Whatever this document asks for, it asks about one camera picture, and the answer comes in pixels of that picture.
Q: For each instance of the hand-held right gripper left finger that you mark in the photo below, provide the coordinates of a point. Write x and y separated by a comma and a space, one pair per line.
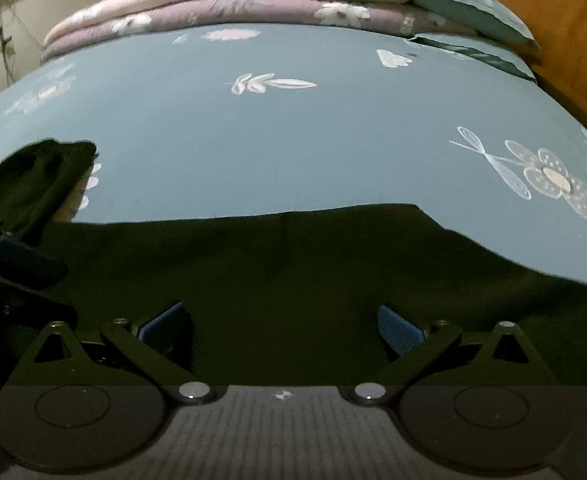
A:
166, 324

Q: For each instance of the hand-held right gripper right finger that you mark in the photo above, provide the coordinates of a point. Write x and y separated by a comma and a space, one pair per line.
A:
398, 331

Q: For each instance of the teal pillow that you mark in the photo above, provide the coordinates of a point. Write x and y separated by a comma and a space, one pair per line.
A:
478, 55
473, 12

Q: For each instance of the purple floral quilt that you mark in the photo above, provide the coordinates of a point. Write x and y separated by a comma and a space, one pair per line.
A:
223, 15

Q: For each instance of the wooden bed headboard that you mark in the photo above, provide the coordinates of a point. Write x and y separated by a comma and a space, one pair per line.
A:
563, 45

